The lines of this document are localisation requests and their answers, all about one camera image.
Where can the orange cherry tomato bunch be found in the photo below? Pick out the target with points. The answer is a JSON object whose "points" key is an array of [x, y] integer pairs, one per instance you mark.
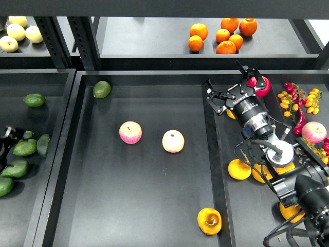
{"points": [[313, 101], [287, 103]]}

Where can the pale yellow pear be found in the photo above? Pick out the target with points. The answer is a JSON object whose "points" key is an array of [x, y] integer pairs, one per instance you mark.
{"points": [[33, 34], [9, 44], [20, 20], [16, 31]]}

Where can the black centre tray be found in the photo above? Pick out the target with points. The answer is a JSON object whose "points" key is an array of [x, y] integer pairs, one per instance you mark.
{"points": [[104, 192]]}

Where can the pink red apple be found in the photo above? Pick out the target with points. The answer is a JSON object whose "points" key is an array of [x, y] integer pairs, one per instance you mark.
{"points": [[130, 132]]}

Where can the green avocado upper left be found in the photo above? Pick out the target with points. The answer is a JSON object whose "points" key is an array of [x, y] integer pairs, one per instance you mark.
{"points": [[34, 100]]}

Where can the orange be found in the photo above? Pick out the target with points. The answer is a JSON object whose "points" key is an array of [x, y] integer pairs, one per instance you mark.
{"points": [[230, 24], [199, 29], [237, 40], [226, 47], [195, 43], [248, 26], [222, 35]]}

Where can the green avocado in corner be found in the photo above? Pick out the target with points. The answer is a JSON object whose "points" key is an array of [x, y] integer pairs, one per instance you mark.
{"points": [[101, 89]]}

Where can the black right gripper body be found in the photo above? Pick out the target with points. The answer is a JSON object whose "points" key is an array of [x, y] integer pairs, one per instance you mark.
{"points": [[245, 106]]}

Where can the black tray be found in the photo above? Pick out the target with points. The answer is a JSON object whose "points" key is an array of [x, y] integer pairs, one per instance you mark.
{"points": [[104, 192], [252, 144], [21, 208]]}

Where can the black right tray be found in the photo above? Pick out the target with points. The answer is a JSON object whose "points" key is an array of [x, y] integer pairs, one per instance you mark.
{"points": [[252, 144]]}

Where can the black left tray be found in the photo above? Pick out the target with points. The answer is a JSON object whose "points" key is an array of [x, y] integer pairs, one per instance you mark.
{"points": [[21, 208]]}

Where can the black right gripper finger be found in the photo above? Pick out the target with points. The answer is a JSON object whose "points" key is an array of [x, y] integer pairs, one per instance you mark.
{"points": [[217, 100], [247, 73]]}

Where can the yellow pear with stem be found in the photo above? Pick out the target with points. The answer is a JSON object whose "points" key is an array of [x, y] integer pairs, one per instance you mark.
{"points": [[239, 170]]}

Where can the dark green avocado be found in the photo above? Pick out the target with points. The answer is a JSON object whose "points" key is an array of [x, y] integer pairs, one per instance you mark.
{"points": [[6, 185]]}

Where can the red cherry tomato bunch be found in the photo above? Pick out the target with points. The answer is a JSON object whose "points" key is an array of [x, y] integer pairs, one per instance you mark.
{"points": [[294, 93]]}

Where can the pink apple right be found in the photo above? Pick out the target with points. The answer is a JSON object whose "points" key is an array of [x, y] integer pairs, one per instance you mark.
{"points": [[314, 132]]}

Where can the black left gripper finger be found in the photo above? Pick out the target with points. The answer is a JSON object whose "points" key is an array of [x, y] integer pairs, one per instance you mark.
{"points": [[14, 133]]}

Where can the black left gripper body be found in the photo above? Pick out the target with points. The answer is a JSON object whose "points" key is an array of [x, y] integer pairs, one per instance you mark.
{"points": [[6, 145]]}

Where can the black metal shelf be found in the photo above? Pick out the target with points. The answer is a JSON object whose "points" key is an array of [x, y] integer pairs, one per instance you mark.
{"points": [[153, 35]]}

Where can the red chili pepper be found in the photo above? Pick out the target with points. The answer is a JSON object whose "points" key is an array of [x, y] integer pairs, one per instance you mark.
{"points": [[300, 122]]}

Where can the pale pink apple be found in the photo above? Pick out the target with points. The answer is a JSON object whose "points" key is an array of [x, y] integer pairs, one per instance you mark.
{"points": [[173, 141]]}

